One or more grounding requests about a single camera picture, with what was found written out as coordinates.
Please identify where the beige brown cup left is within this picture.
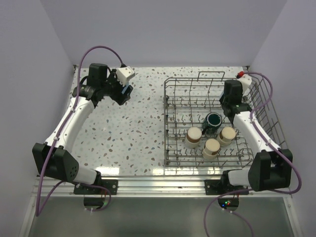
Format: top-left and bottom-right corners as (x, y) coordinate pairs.
(185, 127), (202, 148)

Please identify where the grey wire dish rack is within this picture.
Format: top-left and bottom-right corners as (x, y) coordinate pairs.
(162, 71), (288, 175)

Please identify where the blue plastic cup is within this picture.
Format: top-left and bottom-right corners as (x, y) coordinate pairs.
(121, 84), (130, 95)

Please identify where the round controller board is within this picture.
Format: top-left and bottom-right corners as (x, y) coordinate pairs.
(218, 198), (239, 211)
(83, 197), (106, 208)

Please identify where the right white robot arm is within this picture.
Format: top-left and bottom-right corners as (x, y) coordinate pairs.
(219, 79), (293, 194)

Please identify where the beige brown cup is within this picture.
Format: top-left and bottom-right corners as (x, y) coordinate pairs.
(202, 138), (220, 160)
(216, 126), (236, 147)
(185, 127), (202, 148)

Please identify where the beige brown cup middle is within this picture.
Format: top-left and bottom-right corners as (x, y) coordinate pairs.
(202, 138), (220, 160)

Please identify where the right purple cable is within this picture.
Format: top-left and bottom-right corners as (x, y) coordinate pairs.
(203, 72), (303, 237)

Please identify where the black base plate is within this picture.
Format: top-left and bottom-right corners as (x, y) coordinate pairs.
(73, 179), (119, 195)
(204, 179), (249, 196)

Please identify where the aluminium mounting rail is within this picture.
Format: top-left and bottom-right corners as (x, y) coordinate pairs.
(41, 176), (287, 198)

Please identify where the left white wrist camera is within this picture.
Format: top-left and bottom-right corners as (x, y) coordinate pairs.
(116, 66), (135, 86)

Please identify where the purple cable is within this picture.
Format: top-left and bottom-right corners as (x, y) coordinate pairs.
(36, 45), (125, 217)
(203, 72), (303, 237)

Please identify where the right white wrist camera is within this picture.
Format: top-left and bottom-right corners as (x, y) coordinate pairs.
(236, 71), (252, 95)

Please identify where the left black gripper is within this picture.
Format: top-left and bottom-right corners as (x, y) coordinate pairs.
(101, 69), (133, 105)

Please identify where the left round controller board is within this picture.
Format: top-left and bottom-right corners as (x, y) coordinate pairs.
(83, 197), (106, 208)

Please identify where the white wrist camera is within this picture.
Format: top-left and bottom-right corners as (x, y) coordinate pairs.
(116, 66), (135, 86)
(236, 71), (252, 95)

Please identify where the right round controller board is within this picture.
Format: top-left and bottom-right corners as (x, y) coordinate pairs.
(218, 198), (239, 211)

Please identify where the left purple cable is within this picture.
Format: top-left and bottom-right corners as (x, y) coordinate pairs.
(36, 45), (125, 217)

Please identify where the dark green mug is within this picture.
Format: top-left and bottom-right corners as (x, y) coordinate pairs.
(202, 113), (223, 135)

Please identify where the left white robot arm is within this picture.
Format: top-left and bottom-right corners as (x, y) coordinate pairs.
(32, 63), (135, 194)

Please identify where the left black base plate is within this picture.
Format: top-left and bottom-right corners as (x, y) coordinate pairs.
(73, 179), (119, 195)

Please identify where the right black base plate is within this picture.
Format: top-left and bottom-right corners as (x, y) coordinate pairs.
(204, 179), (249, 196)

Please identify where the beige brown cup right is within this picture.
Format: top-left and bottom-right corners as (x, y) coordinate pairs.
(216, 126), (236, 147)

